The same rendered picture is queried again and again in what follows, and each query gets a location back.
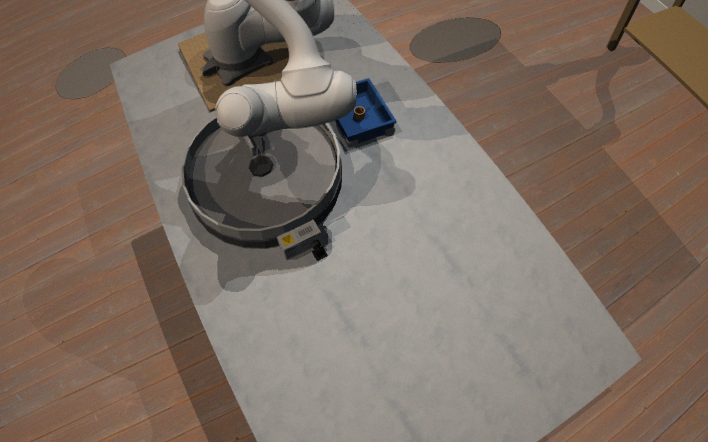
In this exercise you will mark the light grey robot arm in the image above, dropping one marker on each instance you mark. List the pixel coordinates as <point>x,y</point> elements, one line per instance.
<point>310,93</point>

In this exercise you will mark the blue crate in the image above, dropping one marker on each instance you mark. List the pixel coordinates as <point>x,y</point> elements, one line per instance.
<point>376,112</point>

